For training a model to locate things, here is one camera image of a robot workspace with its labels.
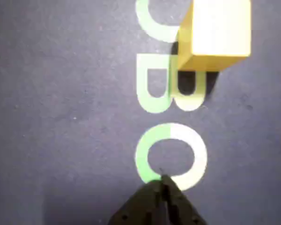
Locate yellow wooden cube block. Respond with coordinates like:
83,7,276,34
177,0,252,72

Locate dark mat with printed letters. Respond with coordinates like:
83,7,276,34
0,0,281,225

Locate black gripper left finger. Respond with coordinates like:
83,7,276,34
107,180,170,225

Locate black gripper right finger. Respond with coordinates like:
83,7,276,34
162,175,208,225

